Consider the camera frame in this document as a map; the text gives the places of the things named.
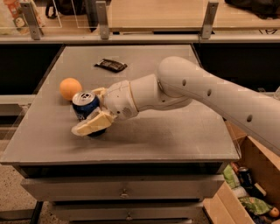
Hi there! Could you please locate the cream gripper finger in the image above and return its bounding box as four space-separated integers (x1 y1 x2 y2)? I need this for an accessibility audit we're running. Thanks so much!
92 87 107 97
71 109 116 137

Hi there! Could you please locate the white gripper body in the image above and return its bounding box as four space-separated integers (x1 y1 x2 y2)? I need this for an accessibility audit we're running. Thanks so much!
103 80 138 120

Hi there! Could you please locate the blue pepsi can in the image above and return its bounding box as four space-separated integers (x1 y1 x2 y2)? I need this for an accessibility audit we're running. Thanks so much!
72 91 106 137

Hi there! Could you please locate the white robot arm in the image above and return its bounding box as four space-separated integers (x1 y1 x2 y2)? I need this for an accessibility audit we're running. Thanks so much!
72 56 280 155

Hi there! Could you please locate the dark can in box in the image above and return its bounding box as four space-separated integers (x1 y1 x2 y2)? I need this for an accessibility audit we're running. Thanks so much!
238 167 253 187

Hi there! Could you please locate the black snack bar wrapper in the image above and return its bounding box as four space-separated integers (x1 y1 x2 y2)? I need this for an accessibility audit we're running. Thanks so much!
95 59 127 73

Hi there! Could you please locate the orange fruit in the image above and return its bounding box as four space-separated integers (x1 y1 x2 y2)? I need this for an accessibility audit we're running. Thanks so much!
59 78 82 101

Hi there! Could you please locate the grey drawer cabinet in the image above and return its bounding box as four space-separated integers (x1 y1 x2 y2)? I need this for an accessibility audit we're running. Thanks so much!
1 45 239 224

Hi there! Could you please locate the upper grey drawer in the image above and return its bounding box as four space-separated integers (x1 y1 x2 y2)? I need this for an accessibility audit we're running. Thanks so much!
21 175 224 201

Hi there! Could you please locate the grey drawer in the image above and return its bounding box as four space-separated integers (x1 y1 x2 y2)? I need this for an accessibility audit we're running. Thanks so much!
52 202 202 221
21 175 224 201

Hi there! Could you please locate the lower grey drawer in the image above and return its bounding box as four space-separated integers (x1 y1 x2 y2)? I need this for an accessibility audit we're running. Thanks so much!
52 202 202 221

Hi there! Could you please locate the black bag top left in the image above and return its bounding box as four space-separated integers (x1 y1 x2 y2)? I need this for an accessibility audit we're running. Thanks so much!
45 0 87 19

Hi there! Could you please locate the white orange packaged bag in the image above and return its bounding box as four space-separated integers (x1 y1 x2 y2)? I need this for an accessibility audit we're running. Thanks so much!
0 0 46 35

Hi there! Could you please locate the light green packet in box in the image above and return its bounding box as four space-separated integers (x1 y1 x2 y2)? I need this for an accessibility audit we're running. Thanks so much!
223 164 241 189

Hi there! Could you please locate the cardboard box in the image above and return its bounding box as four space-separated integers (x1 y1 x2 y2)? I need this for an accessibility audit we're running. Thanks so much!
204 122 280 224

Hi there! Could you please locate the dark object top right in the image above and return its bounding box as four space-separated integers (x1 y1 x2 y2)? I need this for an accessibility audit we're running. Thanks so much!
224 0 280 19

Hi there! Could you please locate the green snack bag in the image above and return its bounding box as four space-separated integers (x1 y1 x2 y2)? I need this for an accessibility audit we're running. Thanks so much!
239 197 273 215

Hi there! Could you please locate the middle metal bracket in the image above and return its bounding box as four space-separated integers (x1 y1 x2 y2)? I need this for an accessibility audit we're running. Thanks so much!
95 1 109 39

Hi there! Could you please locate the metal bracket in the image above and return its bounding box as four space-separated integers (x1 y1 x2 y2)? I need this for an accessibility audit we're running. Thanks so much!
200 0 219 39
19 0 43 40
95 1 109 39

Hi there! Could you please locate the left metal bracket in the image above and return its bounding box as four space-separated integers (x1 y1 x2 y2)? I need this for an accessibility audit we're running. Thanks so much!
19 0 43 40

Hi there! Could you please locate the right metal bracket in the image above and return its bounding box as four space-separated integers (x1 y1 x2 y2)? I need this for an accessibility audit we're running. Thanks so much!
200 0 219 39

